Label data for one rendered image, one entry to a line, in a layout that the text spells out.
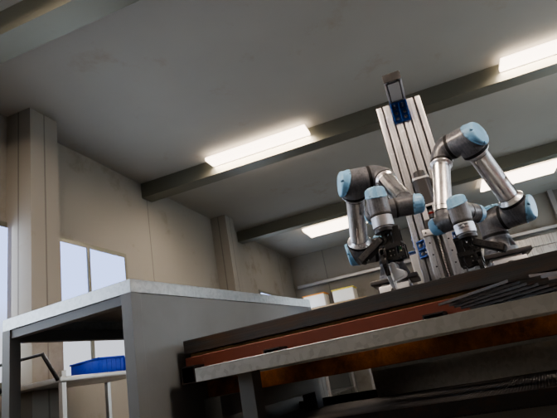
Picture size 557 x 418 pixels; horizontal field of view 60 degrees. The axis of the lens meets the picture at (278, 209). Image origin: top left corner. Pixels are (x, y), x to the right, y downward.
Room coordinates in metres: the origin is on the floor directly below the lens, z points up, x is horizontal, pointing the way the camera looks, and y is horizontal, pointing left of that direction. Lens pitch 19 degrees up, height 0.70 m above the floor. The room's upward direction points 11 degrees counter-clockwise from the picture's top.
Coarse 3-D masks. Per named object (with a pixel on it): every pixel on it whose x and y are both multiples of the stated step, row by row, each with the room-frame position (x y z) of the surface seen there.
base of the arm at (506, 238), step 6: (492, 234) 2.17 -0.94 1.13; (498, 234) 2.16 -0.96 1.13; (504, 234) 2.16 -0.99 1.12; (486, 240) 2.20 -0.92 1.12; (492, 240) 2.17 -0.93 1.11; (498, 240) 2.16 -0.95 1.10; (504, 240) 2.15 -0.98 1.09; (510, 240) 2.16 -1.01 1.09; (510, 246) 2.14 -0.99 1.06; (516, 246) 2.16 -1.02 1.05; (486, 252) 2.20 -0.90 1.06; (492, 252) 2.17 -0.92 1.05
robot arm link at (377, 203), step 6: (378, 186) 1.59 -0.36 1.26; (366, 192) 1.60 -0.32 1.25; (372, 192) 1.58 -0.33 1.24; (378, 192) 1.58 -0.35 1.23; (384, 192) 1.59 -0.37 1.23; (366, 198) 1.60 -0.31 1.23; (372, 198) 1.58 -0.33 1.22; (378, 198) 1.58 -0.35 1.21; (384, 198) 1.58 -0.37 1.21; (366, 204) 1.62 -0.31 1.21; (372, 204) 1.59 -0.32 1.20; (378, 204) 1.58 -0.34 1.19; (384, 204) 1.58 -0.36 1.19; (366, 210) 1.66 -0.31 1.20; (372, 210) 1.59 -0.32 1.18; (378, 210) 1.58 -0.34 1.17; (384, 210) 1.58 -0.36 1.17; (390, 210) 1.61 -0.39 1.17; (372, 216) 1.60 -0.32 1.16
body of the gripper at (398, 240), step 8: (376, 232) 1.60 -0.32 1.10; (384, 232) 1.60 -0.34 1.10; (392, 232) 1.59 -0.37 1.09; (392, 240) 1.60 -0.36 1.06; (400, 240) 1.58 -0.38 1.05; (384, 248) 1.59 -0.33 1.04; (392, 248) 1.59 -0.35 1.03; (400, 248) 1.58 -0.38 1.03; (392, 256) 1.59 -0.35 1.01; (400, 256) 1.58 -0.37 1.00; (408, 256) 1.62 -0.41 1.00
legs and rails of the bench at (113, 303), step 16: (96, 304) 1.46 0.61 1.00; (112, 304) 1.43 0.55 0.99; (48, 320) 1.56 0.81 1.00; (64, 320) 1.52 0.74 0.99; (16, 336) 1.63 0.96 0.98; (32, 336) 1.72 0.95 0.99; (48, 336) 1.77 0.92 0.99; (64, 336) 1.84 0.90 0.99; (80, 336) 1.91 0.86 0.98; (96, 336) 1.98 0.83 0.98; (112, 336) 2.05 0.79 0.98; (16, 352) 1.65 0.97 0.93; (16, 368) 1.65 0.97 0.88; (16, 384) 1.65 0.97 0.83; (16, 400) 1.65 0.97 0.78; (16, 416) 1.65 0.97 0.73
